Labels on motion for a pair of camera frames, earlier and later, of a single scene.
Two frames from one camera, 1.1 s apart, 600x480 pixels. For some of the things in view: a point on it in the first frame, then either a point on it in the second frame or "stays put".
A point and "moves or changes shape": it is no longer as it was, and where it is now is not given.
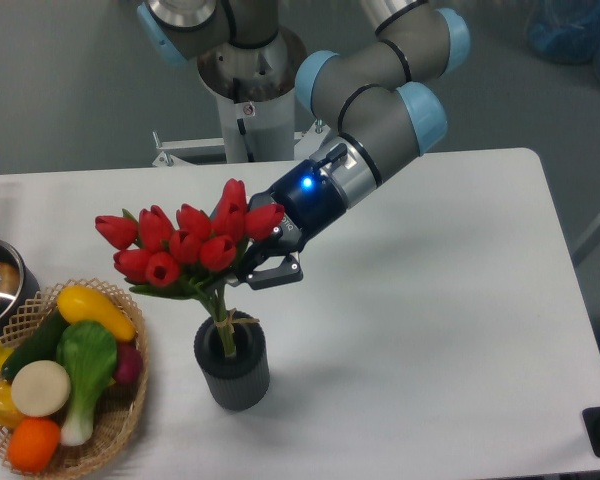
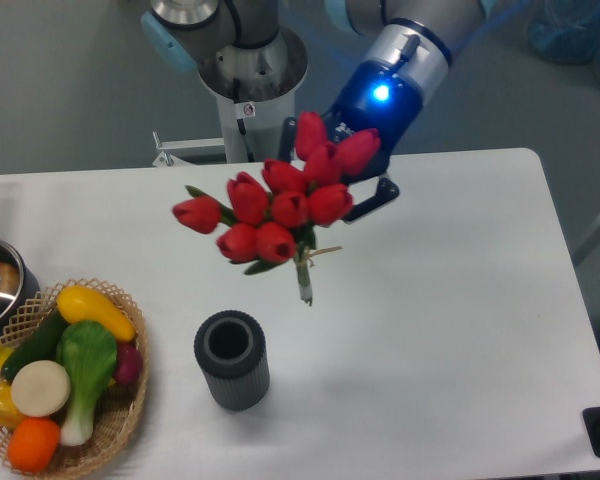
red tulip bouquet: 195,253 moves or changes shape
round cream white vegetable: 40,388 stays put
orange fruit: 32,443 stays put
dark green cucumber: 40,345 stays put
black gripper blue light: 311,201 → 379,95
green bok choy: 88,351 stays put
